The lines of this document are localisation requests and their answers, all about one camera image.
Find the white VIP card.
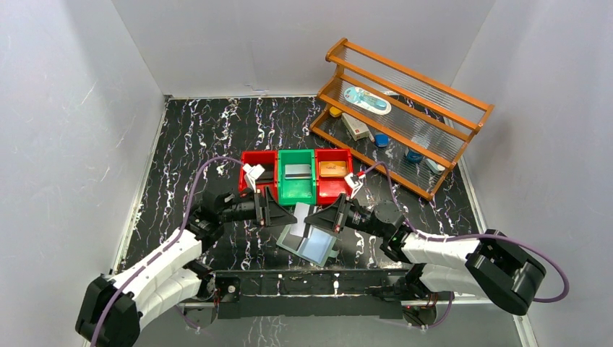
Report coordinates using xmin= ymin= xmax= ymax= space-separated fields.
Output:
xmin=289 ymin=202 xmax=316 ymax=238
xmin=284 ymin=163 xmax=312 ymax=179

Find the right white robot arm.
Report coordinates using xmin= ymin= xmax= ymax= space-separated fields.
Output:
xmin=305 ymin=194 xmax=546 ymax=315

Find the green bin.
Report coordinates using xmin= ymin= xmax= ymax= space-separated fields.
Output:
xmin=278 ymin=149 xmax=317 ymax=206

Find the dark blue round container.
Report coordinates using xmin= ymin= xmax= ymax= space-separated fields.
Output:
xmin=404 ymin=148 xmax=424 ymax=164

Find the green card holder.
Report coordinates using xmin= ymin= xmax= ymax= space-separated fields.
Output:
xmin=277 ymin=223 xmax=339 ymax=267

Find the orange card in bin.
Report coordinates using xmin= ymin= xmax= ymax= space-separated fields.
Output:
xmin=319 ymin=160 xmax=348 ymax=178

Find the light blue small item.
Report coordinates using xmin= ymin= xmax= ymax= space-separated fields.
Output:
xmin=425 ymin=158 xmax=446 ymax=174

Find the yellow round item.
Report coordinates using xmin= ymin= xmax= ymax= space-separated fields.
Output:
xmin=329 ymin=106 xmax=342 ymax=118

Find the white small box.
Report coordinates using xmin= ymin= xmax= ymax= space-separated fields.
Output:
xmin=341 ymin=113 xmax=371 ymax=141

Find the black card in bin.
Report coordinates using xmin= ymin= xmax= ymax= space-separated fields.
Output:
xmin=255 ymin=169 xmax=275 ymax=184

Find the red bin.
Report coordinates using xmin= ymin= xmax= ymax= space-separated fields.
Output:
xmin=239 ymin=150 xmax=278 ymax=199
xmin=314 ymin=148 xmax=353 ymax=205

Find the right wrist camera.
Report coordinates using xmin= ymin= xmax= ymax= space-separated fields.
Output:
xmin=344 ymin=173 xmax=364 ymax=199

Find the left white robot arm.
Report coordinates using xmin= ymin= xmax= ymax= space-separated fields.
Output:
xmin=75 ymin=189 xmax=297 ymax=346

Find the blue round item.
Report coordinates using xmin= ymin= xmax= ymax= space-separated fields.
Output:
xmin=373 ymin=133 xmax=390 ymax=148

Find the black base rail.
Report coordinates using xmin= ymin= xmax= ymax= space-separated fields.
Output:
xmin=210 ymin=270 xmax=437 ymax=321

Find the orange wooden shelf rack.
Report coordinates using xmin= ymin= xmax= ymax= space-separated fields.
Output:
xmin=310 ymin=38 xmax=494 ymax=200

